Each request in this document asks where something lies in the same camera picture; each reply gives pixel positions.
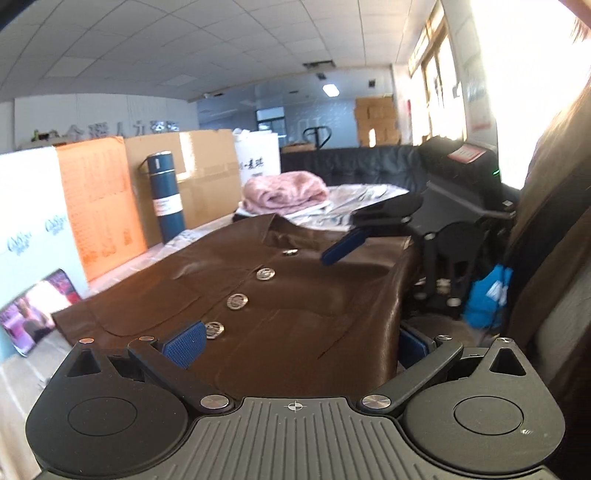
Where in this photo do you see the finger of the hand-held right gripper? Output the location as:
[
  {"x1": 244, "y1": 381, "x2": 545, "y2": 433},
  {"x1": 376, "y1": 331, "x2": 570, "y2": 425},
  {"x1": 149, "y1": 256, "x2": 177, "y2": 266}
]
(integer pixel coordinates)
[
  {"x1": 320, "y1": 217, "x2": 417, "y2": 267},
  {"x1": 352, "y1": 194, "x2": 424, "y2": 226}
]

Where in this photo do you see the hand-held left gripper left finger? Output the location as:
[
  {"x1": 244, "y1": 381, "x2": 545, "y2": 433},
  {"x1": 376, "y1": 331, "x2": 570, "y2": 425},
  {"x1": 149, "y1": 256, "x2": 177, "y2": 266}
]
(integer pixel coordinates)
[{"x1": 65, "y1": 320, "x2": 232, "y2": 414}]

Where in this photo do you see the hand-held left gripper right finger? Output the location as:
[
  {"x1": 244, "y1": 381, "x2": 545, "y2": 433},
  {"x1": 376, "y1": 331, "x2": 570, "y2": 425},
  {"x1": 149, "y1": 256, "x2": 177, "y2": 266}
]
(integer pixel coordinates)
[{"x1": 358, "y1": 326, "x2": 539, "y2": 416}]

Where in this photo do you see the brown leather jacket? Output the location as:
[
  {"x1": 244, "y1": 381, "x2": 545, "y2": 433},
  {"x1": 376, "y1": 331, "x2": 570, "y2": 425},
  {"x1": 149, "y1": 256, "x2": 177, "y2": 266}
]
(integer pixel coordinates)
[{"x1": 52, "y1": 213, "x2": 422, "y2": 401}]

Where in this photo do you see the black leather sofa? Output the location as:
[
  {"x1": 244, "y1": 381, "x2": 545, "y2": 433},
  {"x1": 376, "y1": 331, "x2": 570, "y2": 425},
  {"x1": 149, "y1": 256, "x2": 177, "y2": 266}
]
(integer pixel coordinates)
[{"x1": 280, "y1": 143, "x2": 431, "y2": 195}]

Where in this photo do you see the pink folded towel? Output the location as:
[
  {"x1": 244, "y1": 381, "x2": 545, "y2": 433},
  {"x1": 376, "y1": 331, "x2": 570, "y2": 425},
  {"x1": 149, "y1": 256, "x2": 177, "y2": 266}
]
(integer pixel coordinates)
[{"x1": 243, "y1": 170, "x2": 329, "y2": 216}]

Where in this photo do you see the blue plastic bag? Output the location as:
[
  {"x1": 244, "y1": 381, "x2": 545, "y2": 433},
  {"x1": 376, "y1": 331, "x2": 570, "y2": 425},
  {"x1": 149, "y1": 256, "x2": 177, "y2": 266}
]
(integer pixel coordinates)
[{"x1": 464, "y1": 264, "x2": 514, "y2": 331}]

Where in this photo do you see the stack of cardboard boxes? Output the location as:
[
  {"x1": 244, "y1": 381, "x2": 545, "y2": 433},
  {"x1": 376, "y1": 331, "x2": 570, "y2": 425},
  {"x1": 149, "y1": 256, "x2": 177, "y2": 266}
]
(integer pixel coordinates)
[{"x1": 353, "y1": 95, "x2": 402, "y2": 148}]

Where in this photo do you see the person's brown coat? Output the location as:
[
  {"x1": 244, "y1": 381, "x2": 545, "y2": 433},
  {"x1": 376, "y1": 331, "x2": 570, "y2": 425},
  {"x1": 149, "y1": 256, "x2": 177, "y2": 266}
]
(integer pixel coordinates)
[{"x1": 501, "y1": 90, "x2": 591, "y2": 480}]

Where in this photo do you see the white printed bag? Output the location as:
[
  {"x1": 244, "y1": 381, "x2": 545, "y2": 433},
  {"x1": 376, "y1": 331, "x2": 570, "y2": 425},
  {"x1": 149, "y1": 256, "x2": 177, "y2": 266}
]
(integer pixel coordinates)
[{"x1": 232, "y1": 128, "x2": 282, "y2": 191}]

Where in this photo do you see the blue thermos bottle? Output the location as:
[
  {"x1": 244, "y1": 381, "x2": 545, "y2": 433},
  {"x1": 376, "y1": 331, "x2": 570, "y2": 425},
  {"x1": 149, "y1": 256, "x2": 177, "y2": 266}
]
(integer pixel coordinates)
[{"x1": 139, "y1": 150, "x2": 186, "y2": 244}]

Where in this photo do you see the tablet with lit screen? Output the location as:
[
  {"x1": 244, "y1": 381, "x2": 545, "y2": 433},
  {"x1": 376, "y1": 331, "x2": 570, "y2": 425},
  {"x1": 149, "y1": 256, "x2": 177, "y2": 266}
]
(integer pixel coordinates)
[{"x1": 0, "y1": 267, "x2": 85, "y2": 360}]

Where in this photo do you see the large brown cardboard box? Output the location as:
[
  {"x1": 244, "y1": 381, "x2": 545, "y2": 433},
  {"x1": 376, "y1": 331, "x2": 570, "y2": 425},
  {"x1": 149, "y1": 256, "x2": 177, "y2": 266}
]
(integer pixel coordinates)
[{"x1": 124, "y1": 129, "x2": 242, "y2": 250}]

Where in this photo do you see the white and orange carton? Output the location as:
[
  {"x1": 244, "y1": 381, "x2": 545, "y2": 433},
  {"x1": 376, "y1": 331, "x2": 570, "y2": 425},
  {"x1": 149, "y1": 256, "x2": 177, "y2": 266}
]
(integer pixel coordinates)
[{"x1": 0, "y1": 136, "x2": 148, "y2": 315}]

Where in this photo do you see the pallet jack handle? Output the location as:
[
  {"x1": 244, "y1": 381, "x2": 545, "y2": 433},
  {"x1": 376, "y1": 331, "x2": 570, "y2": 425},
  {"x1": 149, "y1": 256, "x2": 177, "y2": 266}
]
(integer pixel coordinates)
[{"x1": 302, "y1": 124, "x2": 334, "y2": 150}]

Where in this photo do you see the window with frame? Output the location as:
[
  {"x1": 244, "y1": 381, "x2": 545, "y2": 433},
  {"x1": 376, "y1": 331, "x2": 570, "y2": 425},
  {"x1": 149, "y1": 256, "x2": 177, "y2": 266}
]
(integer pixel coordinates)
[{"x1": 407, "y1": 0, "x2": 500, "y2": 147}]

